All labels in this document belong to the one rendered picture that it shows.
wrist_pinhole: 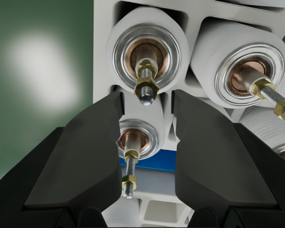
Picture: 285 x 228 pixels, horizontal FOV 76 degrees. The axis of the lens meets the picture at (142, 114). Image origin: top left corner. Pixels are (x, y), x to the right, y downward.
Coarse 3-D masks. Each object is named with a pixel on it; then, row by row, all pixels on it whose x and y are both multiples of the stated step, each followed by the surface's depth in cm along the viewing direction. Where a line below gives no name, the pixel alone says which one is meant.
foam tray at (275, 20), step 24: (96, 0) 23; (120, 0) 25; (144, 0) 23; (168, 0) 23; (192, 0) 23; (96, 24) 25; (192, 24) 25; (264, 24) 24; (96, 48) 27; (192, 48) 26; (96, 72) 29; (192, 72) 35; (96, 96) 31; (168, 96) 31; (168, 120) 33; (168, 144) 36
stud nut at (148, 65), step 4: (140, 64) 17; (144, 64) 16; (148, 64) 16; (152, 64) 17; (140, 68) 17; (144, 68) 17; (148, 68) 16; (152, 68) 16; (156, 68) 17; (140, 72) 17; (152, 72) 17; (156, 72) 17; (140, 76) 17; (152, 76) 17
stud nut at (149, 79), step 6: (144, 78) 14; (150, 78) 13; (138, 84) 13; (144, 84) 13; (150, 84) 13; (156, 84) 14; (138, 90) 14; (156, 90) 14; (138, 96) 14; (156, 96) 14
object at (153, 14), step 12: (132, 12) 20; (144, 12) 18; (156, 12) 18; (120, 24) 19; (132, 24) 18; (168, 24) 18; (180, 36) 19; (108, 48) 20; (180, 48) 20; (108, 60) 21; (180, 72) 21; (120, 84) 22
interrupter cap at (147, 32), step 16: (128, 32) 18; (144, 32) 18; (160, 32) 18; (128, 48) 19; (144, 48) 20; (160, 48) 19; (176, 48) 19; (128, 64) 20; (160, 64) 20; (176, 64) 20; (128, 80) 21; (160, 80) 21
